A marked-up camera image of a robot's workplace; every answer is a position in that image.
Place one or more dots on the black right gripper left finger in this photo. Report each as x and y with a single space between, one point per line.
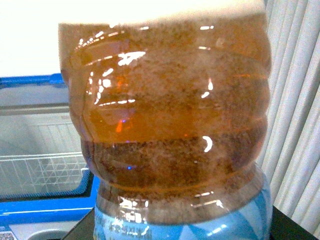
84 229

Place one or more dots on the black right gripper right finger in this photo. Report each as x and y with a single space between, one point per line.
283 228

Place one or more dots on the amber tea drink bottle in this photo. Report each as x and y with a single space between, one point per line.
171 115

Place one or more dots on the white chest freezer body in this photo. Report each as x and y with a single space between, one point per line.
34 120

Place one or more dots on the white vertical blinds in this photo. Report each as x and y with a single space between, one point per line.
290 155

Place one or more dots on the blue energy label sticker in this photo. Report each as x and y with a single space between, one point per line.
6 233

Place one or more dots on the white wire freezer basket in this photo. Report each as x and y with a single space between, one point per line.
43 175

